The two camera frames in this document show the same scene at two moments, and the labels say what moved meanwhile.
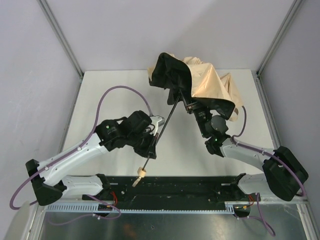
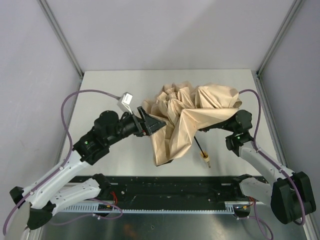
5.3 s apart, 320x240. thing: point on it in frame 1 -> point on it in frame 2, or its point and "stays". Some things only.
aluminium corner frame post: x=295 y=5 stays
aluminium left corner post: x=44 y=5 stays
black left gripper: x=152 y=149 -> x=140 y=122
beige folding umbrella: x=199 y=82 -> x=185 y=109
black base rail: x=171 y=189 stays
